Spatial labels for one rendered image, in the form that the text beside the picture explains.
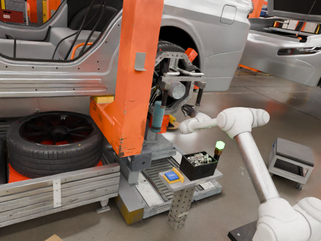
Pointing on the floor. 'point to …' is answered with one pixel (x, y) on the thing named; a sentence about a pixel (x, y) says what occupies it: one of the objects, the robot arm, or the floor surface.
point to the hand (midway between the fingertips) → (181, 105)
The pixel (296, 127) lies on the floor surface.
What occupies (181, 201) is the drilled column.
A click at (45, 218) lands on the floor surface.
